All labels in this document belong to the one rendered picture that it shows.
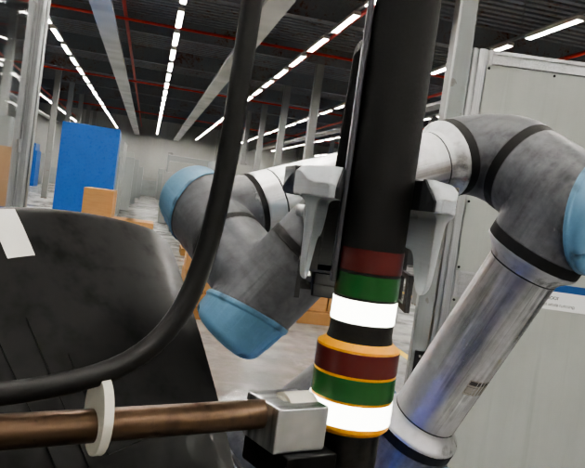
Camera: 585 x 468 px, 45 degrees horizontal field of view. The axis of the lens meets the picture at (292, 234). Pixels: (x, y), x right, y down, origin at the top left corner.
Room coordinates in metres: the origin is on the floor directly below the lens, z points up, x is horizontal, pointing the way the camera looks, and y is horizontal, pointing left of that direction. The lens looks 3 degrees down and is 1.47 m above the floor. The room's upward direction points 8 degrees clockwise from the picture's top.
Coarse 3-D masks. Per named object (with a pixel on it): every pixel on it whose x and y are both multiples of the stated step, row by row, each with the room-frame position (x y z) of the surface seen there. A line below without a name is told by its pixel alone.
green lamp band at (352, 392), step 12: (312, 372) 0.36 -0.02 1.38; (312, 384) 0.36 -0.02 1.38; (324, 384) 0.35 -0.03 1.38; (336, 384) 0.34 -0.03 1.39; (348, 384) 0.34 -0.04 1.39; (360, 384) 0.34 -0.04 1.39; (372, 384) 0.34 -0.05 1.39; (384, 384) 0.35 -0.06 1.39; (336, 396) 0.34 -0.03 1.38; (348, 396) 0.34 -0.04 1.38; (360, 396) 0.34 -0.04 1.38; (372, 396) 0.34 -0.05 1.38; (384, 396) 0.35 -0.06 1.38
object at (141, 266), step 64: (0, 256) 0.36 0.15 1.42; (64, 256) 0.39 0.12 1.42; (128, 256) 0.42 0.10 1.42; (0, 320) 0.34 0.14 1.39; (64, 320) 0.36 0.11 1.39; (128, 320) 0.39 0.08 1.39; (192, 320) 0.42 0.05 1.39; (128, 384) 0.36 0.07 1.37; (192, 384) 0.38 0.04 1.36; (64, 448) 0.32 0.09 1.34; (128, 448) 0.34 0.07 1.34; (192, 448) 0.36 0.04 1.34
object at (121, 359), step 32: (256, 0) 0.31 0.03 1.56; (256, 32) 0.31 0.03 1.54; (224, 128) 0.31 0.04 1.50; (224, 160) 0.31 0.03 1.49; (224, 192) 0.31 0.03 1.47; (224, 224) 0.31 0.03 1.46; (192, 288) 0.30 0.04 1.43; (128, 352) 0.29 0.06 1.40; (160, 352) 0.30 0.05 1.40; (0, 384) 0.26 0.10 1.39; (32, 384) 0.27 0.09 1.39; (64, 384) 0.27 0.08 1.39; (96, 384) 0.28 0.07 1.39; (96, 448) 0.28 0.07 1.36
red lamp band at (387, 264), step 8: (344, 248) 0.35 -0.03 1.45; (352, 248) 0.35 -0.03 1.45; (344, 256) 0.35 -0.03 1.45; (352, 256) 0.35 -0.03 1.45; (360, 256) 0.35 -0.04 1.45; (368, 256) 0.35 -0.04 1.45; (376, 256) 0.35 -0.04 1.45; (384, 256) 0.35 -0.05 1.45; (392, 256) 0.35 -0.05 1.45; (400, 256) 0.35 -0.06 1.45; (344, 264) 0.35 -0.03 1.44; (352, 264) 0.35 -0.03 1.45; (360, 264) 0.35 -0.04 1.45; (368, 264) 0.35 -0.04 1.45; (376, 264) 0.35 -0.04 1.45; (384, 264) 0.35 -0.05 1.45; (392, 264) 0.35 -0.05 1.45; (400, 264) 0.35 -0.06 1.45; (360, 272) 0.35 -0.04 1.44; (368, 272) 0.35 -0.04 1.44; (376, 272) 0.35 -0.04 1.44; (384, 272) 0.35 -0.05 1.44; (392, 272) 0.35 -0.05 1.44; (400, 272) 0.35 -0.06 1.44
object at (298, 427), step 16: (272, 400) 0.33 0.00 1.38; (272, 416) 0.32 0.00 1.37; (288, 416) 0.32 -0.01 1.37; (304, 416) 0.33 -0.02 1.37; (320, 416) 0.33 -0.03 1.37; (256, 432) 0.33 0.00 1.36; (272, 432) 0.32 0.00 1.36; (288, 432) 0.32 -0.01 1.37; (304, 432) 0.33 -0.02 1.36; (320, 432) 0.33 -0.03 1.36; (256, 448) 0.34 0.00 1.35; (272, 448) 0.32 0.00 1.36; (288, 448) 0.32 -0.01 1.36; (304, 448) 0.33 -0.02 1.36; (320, 448) 0.33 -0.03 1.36; (256, 464) 0.34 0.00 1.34; (272, 464) 0.33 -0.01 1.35; (288, 464) 0.32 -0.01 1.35; (304, 464) 0.32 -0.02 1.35; (320, 464) 0.33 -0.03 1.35
